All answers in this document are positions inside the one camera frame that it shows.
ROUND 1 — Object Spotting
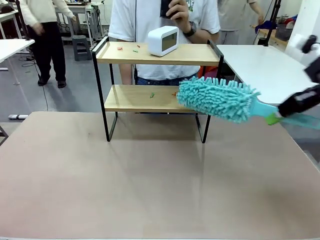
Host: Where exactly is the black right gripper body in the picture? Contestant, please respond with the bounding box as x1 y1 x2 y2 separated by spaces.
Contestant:
277 84 320 118

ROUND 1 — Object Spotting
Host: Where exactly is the teal microfiber duster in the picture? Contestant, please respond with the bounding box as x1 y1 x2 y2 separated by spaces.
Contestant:
175 76 320 130

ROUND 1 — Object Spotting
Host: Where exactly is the black smartphone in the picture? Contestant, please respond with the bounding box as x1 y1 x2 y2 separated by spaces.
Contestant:
159 0 176 19

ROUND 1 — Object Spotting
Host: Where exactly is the person's left forearm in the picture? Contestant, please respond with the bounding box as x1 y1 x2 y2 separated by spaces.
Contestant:
184 23 221 46

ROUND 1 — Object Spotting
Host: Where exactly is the person's right forearm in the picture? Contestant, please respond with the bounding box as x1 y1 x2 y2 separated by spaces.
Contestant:
119 63 133 86

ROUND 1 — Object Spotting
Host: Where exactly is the person's left hand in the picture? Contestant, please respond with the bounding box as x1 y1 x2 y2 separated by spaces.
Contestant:
165 0 190 29

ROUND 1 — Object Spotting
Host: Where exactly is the large white table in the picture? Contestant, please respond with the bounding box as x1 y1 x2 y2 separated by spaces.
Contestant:
215 43 318 106

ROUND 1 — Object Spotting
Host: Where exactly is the grey storage bin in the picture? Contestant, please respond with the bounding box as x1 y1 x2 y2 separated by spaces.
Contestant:
275 23 294 41

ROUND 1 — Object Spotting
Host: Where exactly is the orange red object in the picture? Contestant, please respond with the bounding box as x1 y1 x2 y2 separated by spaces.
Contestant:
199 65 219 80

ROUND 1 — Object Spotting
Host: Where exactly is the blue cloth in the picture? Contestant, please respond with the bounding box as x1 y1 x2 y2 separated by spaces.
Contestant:
254 19 277 35

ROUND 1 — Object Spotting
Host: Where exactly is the black tripod pole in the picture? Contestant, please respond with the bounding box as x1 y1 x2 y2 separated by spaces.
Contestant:
257 0 282 47

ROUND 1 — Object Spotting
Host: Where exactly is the bystander in grey shirt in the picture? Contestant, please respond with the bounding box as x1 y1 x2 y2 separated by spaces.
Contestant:
216 0 265 46

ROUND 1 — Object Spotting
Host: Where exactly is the black wrist watch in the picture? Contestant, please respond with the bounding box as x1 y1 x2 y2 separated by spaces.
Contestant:
182 21 199 38

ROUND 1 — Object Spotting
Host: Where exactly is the white digital clock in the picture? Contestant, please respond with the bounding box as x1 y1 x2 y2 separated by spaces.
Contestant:
147 25 180 57

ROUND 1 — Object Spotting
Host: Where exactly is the person's white t-shirt torso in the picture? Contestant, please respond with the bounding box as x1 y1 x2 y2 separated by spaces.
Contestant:
107 0 221 81

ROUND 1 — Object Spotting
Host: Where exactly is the grey plastic stool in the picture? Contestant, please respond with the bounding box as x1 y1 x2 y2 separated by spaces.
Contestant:
71 35 93 62

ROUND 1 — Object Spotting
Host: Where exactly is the bystander in cream sweater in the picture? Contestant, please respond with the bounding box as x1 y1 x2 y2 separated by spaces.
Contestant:
18 0 77 89

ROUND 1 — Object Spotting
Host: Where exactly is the white desk with thin legs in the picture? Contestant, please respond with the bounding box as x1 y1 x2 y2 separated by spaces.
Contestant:
0 38 36 86

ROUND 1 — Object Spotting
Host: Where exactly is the two-tier wood black-frame shelf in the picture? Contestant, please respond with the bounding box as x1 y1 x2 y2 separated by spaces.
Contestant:
91 36 225 144

